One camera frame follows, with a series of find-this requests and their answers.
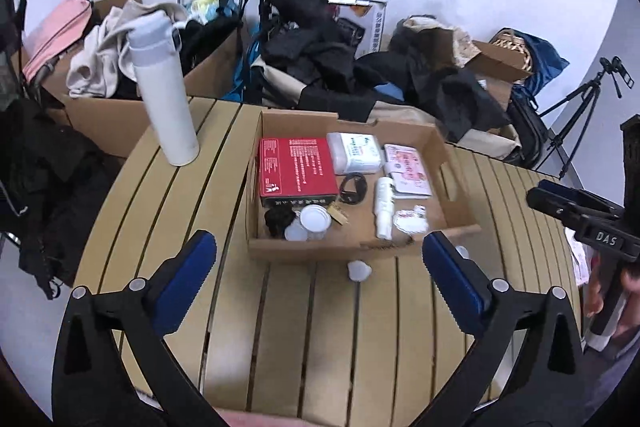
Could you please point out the small pink-white packet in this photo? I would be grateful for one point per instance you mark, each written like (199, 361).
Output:
(419, 210)
(406, 223)

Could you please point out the black clothing heap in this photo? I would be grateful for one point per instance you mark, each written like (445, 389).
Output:
(45, 182)

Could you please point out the large cardboard box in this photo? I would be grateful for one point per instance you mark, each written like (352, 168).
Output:
(110, 122)

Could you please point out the beige clothes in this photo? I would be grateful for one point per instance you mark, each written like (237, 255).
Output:
(105, 52)

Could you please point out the white round cap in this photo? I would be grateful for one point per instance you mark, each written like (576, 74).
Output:
(294, 233)

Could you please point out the small gold item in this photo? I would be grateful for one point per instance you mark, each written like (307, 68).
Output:
(337, 212)

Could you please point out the beige cloth bag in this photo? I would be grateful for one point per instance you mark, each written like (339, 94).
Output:
(460, 42)

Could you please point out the black clothes pile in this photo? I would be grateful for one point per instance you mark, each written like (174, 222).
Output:
(450, 97)

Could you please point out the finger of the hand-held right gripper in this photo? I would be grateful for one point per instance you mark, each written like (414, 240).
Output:
(580, 197)
(555, 207)

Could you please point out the black jacket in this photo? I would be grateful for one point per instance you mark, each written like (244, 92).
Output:
(295, 7)

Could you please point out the white wet wipes pack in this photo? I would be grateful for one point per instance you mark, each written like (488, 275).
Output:
(355, 152)

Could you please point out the person's right hand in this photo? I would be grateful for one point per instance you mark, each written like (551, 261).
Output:
(592, 287)

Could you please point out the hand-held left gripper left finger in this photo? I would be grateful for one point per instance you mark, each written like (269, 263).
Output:
(187, 277)

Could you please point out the small cardboard box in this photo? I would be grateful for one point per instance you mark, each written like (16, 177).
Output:
(495, 64)

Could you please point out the white printed carton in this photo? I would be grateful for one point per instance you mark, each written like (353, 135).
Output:
(372, 27)

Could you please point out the blue bag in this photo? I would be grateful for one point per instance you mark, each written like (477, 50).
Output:
(545, 57)

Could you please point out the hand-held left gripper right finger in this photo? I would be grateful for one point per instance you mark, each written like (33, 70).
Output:
(455, 282)

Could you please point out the black tripod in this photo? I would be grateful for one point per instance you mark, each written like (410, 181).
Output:
(580, 107)

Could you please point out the black suitcase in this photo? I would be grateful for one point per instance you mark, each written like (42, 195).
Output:
(527, 132)

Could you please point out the black tote bag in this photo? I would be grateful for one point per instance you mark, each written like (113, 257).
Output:
(210, 37)

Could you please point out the woven rattan basket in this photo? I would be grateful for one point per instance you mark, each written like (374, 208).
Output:
(510, 47)

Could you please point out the white tube bottle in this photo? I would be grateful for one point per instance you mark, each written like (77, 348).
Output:
(384, 207)

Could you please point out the light green cloth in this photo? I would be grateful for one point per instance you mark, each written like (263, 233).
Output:
(205, 4)

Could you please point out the pink bag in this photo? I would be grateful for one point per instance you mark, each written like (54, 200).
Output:
(55, 32)

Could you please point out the pink printed pouch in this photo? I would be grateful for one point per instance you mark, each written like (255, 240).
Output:
(407, 169)

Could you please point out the black hair scrunchie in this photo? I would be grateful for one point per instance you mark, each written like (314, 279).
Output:
(277, 219)

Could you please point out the red cardboard box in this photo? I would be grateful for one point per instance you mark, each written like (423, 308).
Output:
(297, 169)

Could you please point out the white thermos bottle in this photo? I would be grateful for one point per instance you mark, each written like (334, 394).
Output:
(160, 92)

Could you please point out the shallow cardboard tray box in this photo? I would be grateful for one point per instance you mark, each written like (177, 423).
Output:
(360, 247)

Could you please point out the white round lid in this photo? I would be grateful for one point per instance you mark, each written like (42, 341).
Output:
(315, 219)

